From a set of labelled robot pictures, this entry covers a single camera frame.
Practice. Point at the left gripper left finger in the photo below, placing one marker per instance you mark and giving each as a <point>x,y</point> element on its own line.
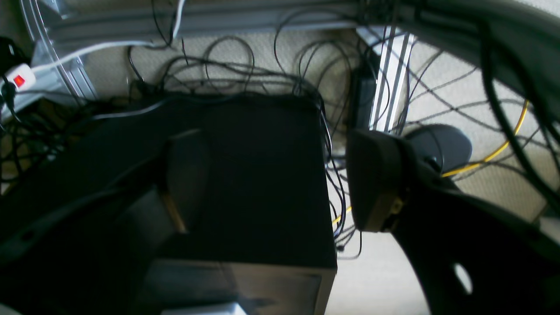
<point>75,240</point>

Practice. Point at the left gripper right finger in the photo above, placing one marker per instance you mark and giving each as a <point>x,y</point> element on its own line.
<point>470,257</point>

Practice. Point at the round black stand base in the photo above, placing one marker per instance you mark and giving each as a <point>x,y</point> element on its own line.
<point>441,146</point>

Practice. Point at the clear plastic connector box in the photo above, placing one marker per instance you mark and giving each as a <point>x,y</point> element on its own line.
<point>230,308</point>

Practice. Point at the black computer case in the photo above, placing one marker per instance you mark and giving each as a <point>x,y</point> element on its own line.
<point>263,237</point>

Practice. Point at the white power strip red switch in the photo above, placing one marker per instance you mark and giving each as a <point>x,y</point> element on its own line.
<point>22,76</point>

